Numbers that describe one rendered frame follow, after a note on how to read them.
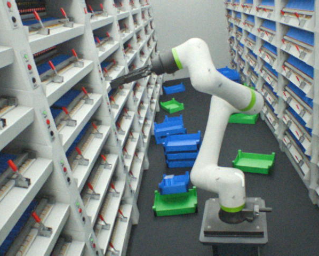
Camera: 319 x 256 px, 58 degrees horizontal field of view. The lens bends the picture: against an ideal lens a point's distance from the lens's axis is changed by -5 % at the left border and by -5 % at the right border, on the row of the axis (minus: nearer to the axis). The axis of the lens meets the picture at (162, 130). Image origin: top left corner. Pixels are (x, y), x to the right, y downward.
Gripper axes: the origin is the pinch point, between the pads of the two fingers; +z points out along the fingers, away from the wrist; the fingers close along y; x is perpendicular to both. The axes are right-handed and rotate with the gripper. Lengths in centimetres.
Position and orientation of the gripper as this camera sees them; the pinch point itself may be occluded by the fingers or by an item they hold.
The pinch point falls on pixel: (118, 81)
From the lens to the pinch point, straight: 129.4
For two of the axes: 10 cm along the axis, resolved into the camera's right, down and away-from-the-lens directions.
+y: 0.6, -4.2, 9.0
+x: -3.8, -8.5, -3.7
